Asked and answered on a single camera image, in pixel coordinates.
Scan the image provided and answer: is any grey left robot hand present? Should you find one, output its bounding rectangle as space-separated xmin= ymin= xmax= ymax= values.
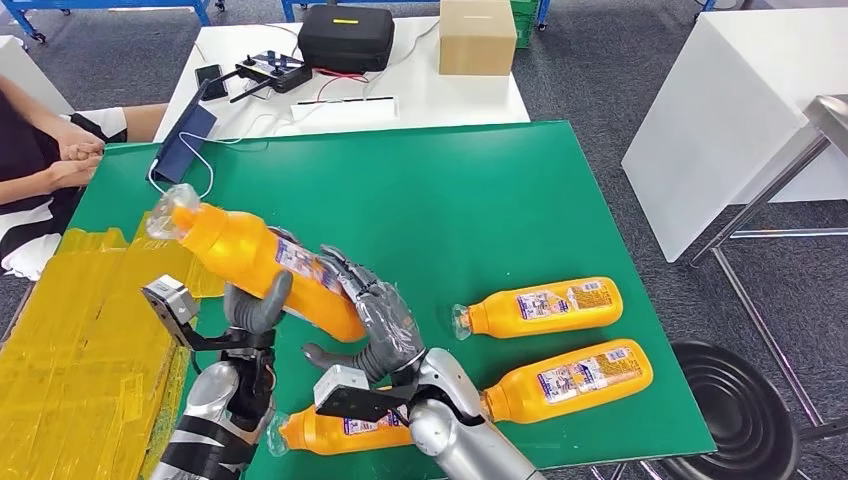
xmin=222 ymin=270 xmax=294 ymax=335

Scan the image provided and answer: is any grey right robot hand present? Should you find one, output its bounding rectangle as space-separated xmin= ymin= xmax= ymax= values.
xmin=302 ymin=243 xmax=427 ymax=387

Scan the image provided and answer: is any orange detergent bottle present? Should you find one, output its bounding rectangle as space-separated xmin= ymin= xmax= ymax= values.
xmin=480 ymin=339 xmax=655 ymax=425
xmin=145 ymin=183 xmax=368 ymax=344
xmin=266 ymin=404 xmax=415 ymax=458
xmin=451 ymin=276 xmax=625 ymax=341

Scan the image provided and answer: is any green table mat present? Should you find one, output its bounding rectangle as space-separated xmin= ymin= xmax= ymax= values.
xmin=66 ymin=119 xmax=718 ymax=480

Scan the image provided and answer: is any tablet in blue cover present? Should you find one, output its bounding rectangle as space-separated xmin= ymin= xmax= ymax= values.
xmin=145 ymin=79 xmax=219 ymax=185

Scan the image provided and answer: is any yellow taped sheet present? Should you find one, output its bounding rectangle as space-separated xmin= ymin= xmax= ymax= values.
xmin=0 ymin=211 xmax=227 ymax=480

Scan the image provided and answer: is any white power strip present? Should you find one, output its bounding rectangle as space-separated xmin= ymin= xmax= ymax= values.
xmin=290 ymin=95 xmax=400 ymax=124

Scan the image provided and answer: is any black smartphone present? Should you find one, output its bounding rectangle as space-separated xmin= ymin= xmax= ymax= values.
xmin=194 ymin=63 xmax=230 ymax=102

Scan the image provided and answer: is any black remote controller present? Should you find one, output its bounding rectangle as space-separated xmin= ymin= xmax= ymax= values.
xmin=205 ymin=50 xmax=314 ymax=105

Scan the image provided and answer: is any white table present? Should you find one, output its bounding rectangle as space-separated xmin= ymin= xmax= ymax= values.
xmin=0 ymin=34 xmax=75 ymax=115
xmin=153 ymin=16 xmax=531 ymax=144
xmin=621 ymin=7 xmax=848 ymax=264

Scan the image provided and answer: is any black carrying case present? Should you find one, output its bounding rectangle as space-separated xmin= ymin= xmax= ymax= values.
xmin=297 ymin=4 xmax=396 ymax=74

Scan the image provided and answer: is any person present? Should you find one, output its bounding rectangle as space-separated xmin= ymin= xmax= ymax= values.
xmin=0 ymin=72 xmax=170 ymax=280

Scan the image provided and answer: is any brown cardboard box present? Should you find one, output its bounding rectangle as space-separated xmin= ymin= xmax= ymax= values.
xmin=438 ymin=0 xmax=518 ymax=77

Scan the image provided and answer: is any blue metal rack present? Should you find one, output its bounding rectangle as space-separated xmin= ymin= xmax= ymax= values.
xmin=0 ymin=0 xmax=227 ymax=45

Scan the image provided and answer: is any green plastic crate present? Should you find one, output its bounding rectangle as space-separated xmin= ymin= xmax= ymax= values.
xmin=510 ymin=0 xmax=537 ymax=50

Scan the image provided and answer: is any black round stool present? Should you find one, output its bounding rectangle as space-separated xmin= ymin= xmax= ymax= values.
xmin=652 ymin=341 xmax=802 ymax=480

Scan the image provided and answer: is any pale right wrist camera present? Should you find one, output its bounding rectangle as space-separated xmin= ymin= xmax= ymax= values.
xmin=312 ymin=364 xmax=425 ymax=425

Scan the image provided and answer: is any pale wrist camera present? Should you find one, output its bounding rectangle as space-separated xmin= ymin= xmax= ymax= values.
xmin=140 ymin=274 xmax=200 ymax=349
xmin=312 ymin=364 xmax=425 ymax=425

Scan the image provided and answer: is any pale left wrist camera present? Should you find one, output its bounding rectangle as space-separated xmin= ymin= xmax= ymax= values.
xmin=140 ymin=274 xmax=200 ymax=349

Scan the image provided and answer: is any white charging cable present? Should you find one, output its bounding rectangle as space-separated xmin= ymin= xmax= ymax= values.
xmin=148 ymin=112 xmax=296 ymax=200

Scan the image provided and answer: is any red cable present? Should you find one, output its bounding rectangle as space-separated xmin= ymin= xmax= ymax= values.
xmin=314 ymin=67 xmax=370 ymax=102

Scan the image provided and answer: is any steel frame table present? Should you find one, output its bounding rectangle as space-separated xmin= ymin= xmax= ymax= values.
xmin=688 ymin=94 xmax=848 ymax=442

